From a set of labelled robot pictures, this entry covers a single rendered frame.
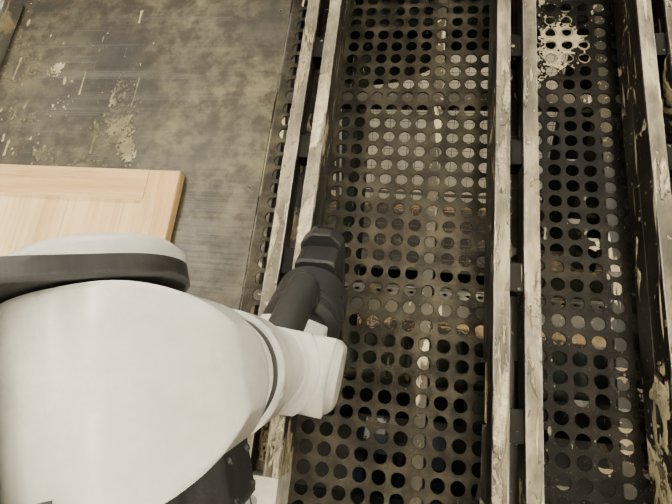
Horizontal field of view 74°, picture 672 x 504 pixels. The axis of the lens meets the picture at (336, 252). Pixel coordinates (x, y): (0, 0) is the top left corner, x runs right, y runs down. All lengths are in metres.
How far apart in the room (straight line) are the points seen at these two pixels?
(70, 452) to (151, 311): 0.05
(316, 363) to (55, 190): 0.68
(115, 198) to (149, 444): 0.70
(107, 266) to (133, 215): 0.64
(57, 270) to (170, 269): 0.04
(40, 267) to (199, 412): 0.08
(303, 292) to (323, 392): 0.11
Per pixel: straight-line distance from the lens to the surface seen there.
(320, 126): 0.71
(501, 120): 0.72
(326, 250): 0.56
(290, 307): 0.41
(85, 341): 0.19
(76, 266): 0.19
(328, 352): 0.37
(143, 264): 0.20
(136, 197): 0.84
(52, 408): 0.19
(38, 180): 0.97
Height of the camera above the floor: 1.49
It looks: 22 degrees down
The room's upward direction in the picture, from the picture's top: straight up
